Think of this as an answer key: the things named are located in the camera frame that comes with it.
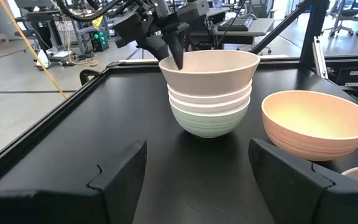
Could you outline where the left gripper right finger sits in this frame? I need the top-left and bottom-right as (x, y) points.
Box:
(248, 138), (358, 224)

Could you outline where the black box with labels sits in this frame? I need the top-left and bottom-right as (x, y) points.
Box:
(327, 57), (358, 101)

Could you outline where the black keyboard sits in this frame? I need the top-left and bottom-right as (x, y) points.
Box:
(217, 16), (255, 32)

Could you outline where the white object on floor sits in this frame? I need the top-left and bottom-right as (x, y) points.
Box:
(35, 49), (52, 70)

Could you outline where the computer with green lights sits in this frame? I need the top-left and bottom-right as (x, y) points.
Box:
(89, 29), (110, 52)

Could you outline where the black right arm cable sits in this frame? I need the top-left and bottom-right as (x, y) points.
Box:
(55, 0), (124, 23)

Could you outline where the black diagonal frame strut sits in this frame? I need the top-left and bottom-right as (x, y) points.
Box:
(249, 0), (311, 56)

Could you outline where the aluminium bracket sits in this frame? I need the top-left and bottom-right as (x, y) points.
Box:
(311, 36), (329, 80)

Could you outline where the beige bowl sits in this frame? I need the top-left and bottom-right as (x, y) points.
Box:
(158, 49), (261, 96)

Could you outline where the black table clamp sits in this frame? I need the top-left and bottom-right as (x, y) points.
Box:
(79, 68), (104, 86)

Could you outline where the grey desk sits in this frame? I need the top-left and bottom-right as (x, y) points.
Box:
(212, 17), (275, 45)

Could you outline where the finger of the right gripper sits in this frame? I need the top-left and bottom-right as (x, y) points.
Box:
(166, 26), (186, 71)
(137, 35), (171, 62)

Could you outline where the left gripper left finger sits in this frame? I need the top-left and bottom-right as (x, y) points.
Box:
(0, 139), (148, 224)

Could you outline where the pale green ribbed bowl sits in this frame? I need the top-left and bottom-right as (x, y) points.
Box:
(169, 99), (250, 139)

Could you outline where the black table edge rail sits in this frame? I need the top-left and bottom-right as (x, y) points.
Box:
(0, 64), (113, 188)

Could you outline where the peach orange ribbed bowl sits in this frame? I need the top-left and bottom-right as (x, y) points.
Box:
(261, 90), (358, 162)

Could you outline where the black vertical frame post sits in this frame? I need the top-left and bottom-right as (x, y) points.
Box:
(299, 0), (331, 59)

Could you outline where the yellow hanging cord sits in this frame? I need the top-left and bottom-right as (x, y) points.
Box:
(0, 0), (68, 100)

